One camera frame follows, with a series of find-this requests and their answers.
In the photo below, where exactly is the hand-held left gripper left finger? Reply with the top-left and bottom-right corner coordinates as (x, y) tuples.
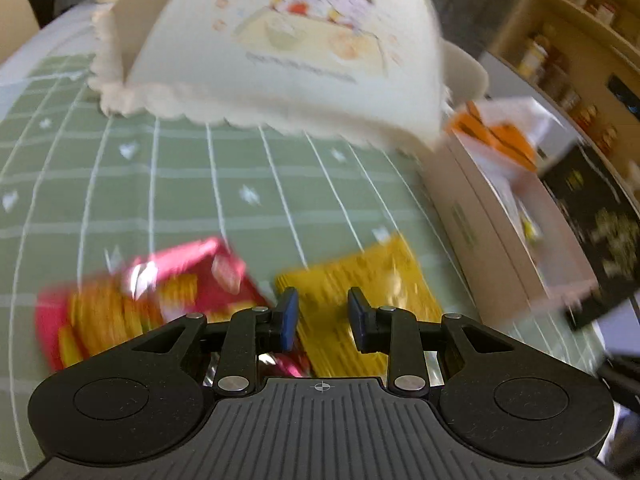
(127, 287), (301, 397)

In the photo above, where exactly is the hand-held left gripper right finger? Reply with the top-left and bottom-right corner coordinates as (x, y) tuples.
(347, 286), (518, 397)

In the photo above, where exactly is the yellow snack packet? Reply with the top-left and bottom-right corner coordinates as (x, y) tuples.
(275, 232), (444, 379)

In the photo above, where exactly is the red snack packet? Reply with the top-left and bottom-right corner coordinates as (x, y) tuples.
(34, 236), (307, 379)

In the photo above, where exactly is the pink gift box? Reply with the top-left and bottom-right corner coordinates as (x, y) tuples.
(444, 132), (602, 302)

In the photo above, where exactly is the pink box lid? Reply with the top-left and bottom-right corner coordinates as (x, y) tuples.
(421, 146), (552, 312)

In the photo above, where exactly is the green checked tablecloth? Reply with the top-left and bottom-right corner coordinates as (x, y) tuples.
(0, 52), (617, 480)

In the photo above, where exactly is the cartoon print mesh food cover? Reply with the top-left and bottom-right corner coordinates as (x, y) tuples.
(87, 0), (454, 154)

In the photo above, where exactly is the orange tissue pack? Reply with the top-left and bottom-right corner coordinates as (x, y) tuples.
(446, 96), (572, 172)

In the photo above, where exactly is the black printed snack bag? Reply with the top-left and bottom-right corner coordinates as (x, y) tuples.
(540, 144), (640, 332)

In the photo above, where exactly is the beige chair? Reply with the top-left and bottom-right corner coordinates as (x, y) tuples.
(442, 40), (490, 109)
(0, 0), (42, 62)

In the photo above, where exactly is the row of jars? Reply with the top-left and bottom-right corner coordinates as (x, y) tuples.
(516, 0), (622, 157)

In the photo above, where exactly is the black device on shelf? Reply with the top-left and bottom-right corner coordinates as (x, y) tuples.
(606, 73), (640, 112)

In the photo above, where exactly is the wooden shelf unit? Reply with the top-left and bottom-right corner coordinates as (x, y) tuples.
(486, 0), (640, 183)

